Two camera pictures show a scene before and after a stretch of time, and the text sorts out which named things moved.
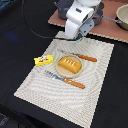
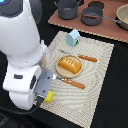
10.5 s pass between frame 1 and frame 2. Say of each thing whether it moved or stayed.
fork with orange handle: stayed
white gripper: moved
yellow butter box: moved
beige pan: stayed
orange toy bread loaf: stayed
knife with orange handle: stayed
